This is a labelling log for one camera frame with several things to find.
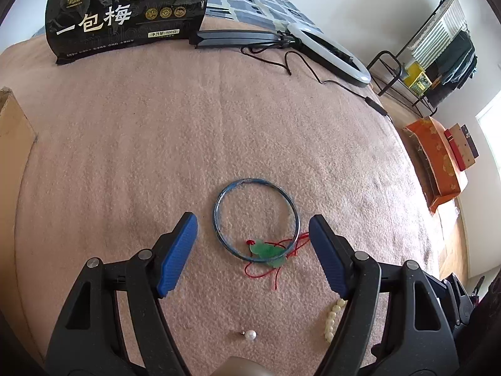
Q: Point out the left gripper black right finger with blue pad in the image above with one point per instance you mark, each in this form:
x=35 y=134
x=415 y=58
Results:
x=393 y=324

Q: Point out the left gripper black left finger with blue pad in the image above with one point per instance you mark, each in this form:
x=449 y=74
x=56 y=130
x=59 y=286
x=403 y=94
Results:
x=88 y=339

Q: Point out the single white pearl pendant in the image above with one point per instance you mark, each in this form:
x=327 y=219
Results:
x=249 y=334

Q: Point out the orange covered stool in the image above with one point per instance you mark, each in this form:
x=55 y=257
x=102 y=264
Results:
x=445 y=181

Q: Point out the red and tan boxes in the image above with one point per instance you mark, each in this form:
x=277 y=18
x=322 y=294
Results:
x=462 y=146

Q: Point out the pink blanket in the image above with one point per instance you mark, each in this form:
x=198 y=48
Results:
x=129 y=140

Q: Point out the brown cardboard box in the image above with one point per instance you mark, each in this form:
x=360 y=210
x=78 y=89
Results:
x=17 y=138

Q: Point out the yellow box on rack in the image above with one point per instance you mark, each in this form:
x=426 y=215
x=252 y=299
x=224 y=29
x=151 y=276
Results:
x=417 y=80

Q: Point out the hanging dark clothes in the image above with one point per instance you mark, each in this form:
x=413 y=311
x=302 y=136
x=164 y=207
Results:
x=451 y=70

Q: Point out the black folded tripod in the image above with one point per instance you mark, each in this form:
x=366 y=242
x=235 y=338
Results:
x=238 y=39

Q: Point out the black snack bag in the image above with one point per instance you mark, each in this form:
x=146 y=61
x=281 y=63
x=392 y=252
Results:
x=76 y=29

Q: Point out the striped hanging cloth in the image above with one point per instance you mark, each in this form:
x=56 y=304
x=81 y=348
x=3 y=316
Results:
x=438 y=32

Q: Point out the white ring light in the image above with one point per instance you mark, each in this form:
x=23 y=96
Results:
x=328 y=53

